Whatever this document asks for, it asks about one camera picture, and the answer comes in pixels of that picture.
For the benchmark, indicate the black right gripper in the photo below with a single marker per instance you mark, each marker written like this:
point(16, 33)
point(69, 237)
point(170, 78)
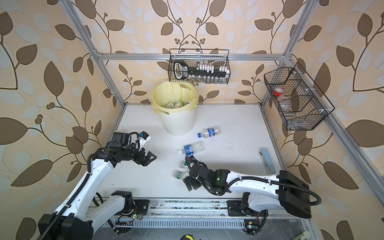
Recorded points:
point(194, 184)

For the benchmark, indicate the clear bottle red label red cap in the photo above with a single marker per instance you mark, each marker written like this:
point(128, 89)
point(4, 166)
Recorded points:
point(170, 106)

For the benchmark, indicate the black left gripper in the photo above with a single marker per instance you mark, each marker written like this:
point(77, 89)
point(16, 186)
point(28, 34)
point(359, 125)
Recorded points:
point(139, 160)

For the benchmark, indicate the red cap item in basket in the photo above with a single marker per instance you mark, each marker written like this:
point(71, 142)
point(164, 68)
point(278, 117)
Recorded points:
point(278, 92)

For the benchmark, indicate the clear bottle blue cap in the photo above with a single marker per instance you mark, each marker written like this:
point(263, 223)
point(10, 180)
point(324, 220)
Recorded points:
point(209, 132)

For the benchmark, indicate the clear bottle yellow label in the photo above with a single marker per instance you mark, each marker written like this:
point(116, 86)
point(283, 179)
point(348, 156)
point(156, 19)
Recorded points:
point(178, 105)

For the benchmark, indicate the black wire basket wall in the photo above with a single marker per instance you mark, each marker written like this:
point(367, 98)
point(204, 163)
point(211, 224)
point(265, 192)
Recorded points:
point(217, 57)
point(302, 106)

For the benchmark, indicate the black wire basket back wall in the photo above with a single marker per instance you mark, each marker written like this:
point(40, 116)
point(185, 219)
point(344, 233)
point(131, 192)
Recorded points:
point(217, 57)

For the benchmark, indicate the black wire basket right wall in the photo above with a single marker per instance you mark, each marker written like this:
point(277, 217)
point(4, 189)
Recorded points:
point(302, 106)

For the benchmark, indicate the metal base rail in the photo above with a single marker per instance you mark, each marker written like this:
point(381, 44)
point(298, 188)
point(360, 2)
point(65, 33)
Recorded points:
point(165, 213)

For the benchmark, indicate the yellow plastic bin liner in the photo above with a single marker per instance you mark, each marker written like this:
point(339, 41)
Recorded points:
point(174, 92)

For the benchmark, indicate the clear bottle green neck band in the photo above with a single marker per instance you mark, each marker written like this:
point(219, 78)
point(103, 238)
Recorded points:
point(183, 165)

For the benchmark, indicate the black white tool in basket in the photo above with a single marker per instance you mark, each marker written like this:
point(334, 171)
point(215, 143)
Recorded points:
point(184, 71)

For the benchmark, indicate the light blue grey case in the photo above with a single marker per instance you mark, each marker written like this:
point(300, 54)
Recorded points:
point(267, 161)

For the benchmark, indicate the clear bottle green white label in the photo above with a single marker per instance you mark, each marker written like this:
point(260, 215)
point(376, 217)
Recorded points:
point(180, 175)

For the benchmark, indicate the white ribbed trash bin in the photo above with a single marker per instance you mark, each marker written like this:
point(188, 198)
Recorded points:
point(177, 122)

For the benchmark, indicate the clear bottle blue label middle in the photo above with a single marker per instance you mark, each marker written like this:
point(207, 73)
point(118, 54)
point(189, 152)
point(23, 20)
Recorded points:
point(191, 149)

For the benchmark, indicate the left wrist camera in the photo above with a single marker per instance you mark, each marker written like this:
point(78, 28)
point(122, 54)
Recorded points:
point(143, 139)

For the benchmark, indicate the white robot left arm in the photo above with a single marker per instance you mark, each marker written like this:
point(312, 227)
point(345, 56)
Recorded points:
point(72, 220)

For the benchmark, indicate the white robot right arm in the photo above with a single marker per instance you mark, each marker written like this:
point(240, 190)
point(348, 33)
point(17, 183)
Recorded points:
point(283, 191)

